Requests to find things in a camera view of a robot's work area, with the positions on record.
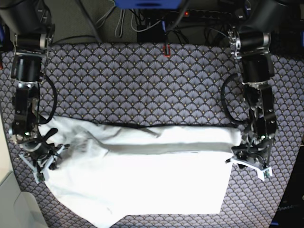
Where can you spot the red table clamp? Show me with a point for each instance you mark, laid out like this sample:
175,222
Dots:
167,51

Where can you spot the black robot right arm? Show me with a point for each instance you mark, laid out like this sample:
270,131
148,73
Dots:
31,22

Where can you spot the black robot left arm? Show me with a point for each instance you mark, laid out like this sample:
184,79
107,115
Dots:
265,94

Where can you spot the patterned fan-print tablecloth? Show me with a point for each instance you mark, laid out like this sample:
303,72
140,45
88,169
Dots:
136,86

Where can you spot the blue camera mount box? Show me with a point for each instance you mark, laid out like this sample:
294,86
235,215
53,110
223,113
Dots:
148,4

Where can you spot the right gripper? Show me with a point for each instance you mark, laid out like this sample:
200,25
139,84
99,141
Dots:
40,153

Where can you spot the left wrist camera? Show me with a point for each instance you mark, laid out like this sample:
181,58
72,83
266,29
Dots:
264,173

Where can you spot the black power strip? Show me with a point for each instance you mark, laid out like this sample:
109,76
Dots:
207,14

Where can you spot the black box under table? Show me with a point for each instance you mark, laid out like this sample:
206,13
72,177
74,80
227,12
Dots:
153,35

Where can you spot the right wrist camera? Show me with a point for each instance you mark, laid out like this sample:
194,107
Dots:
41,176

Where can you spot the white T-shirt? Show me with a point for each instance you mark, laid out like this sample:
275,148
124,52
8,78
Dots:
110,172

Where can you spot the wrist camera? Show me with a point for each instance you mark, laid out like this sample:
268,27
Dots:
264,173
41,176

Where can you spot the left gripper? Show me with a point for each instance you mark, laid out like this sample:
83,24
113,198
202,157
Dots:
250,154

